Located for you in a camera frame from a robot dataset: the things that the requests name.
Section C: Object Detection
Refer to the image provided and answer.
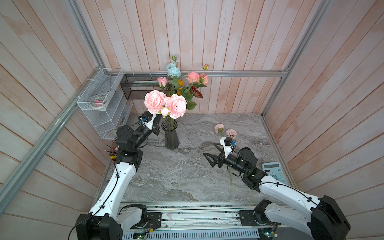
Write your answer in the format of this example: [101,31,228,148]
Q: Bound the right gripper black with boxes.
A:
[205,143,248,177]

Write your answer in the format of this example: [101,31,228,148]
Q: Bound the pink peony stem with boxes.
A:
[144,90,187,131]
[213,123,238,186]

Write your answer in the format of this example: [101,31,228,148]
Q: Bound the pink rose bud stem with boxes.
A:
[157,77,168,90]

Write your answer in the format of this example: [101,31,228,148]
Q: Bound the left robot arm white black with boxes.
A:
[73,111,161,240]

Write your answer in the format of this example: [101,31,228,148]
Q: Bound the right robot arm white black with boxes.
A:
[204,138,351,240]

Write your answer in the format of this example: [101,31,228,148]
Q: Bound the dark glass vase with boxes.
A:
[162,118,180,150]

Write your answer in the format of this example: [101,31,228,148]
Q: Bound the mixed bouquet remaining flowers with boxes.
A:
[158,55,210,111]

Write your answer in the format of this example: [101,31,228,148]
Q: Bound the red pen cup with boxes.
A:
[106,145,118,162]

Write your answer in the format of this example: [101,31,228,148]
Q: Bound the light blue calculator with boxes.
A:
[262,162,289,185]

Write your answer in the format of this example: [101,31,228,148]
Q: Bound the tape roll on shelf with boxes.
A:
[89,96,110,110]

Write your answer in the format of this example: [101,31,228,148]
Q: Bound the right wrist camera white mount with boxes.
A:
[220,137,236,158]

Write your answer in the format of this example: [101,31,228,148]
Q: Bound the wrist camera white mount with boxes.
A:
[220,137,236,158]
[139,111,157,130]

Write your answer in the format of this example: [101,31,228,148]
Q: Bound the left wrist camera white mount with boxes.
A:
[139,111,157,130]

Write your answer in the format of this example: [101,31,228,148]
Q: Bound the white wire mesh shelf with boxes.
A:
[77,68,133,140]

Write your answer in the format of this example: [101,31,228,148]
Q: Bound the black mesh wall shelf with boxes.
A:
[120,74,171,101]

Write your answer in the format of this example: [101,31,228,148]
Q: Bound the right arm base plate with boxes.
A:
[235,210,281,228]

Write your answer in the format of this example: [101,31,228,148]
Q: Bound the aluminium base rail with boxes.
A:
[116,201,325,233]

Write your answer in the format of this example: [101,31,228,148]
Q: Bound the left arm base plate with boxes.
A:
[127,204,162,230]

